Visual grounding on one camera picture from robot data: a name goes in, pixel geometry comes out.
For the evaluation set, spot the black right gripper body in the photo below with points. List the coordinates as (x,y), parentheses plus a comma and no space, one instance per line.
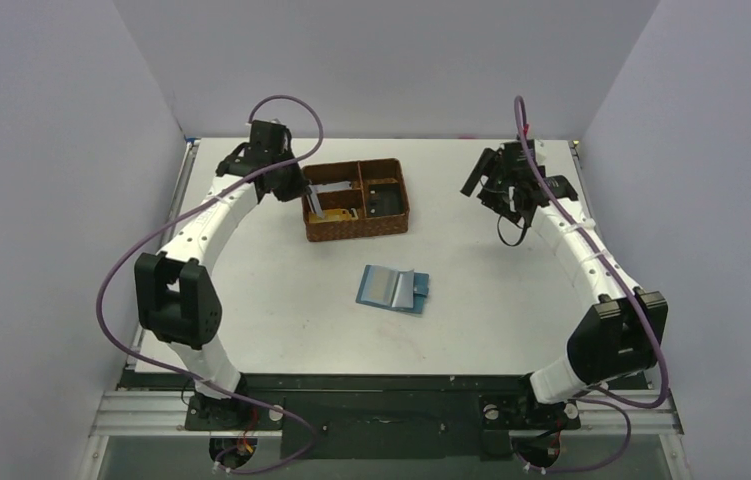
(487,172)

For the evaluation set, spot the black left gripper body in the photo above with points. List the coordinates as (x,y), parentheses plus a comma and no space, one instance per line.
(293,187)

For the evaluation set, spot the blue leather card holder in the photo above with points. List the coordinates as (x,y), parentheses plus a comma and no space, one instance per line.
(403,291)

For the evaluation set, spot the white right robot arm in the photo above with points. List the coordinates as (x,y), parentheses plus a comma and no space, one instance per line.
(623,324)

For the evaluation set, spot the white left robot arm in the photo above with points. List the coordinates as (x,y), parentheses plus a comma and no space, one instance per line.
(177,300)

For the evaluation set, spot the silver cards in basket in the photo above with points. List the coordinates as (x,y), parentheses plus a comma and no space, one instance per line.
(332,187)

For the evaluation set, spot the gold card in basket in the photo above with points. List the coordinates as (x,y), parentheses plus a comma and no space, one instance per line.
(333,216)

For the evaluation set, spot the brown woven divided basket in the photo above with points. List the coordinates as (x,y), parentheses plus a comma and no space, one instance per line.
(362,173)

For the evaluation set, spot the black items in basket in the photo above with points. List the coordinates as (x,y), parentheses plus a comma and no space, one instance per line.
(385,199)

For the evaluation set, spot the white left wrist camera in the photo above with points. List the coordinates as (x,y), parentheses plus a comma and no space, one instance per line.
(275,122)

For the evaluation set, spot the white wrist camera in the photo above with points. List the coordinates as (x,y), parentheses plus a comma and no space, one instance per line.
(275,122)
(539,151)

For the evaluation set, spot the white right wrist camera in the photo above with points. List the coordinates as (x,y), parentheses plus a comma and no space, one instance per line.
(539,151)

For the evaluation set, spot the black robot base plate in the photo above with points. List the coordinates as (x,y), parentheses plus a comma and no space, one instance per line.
(371,417)

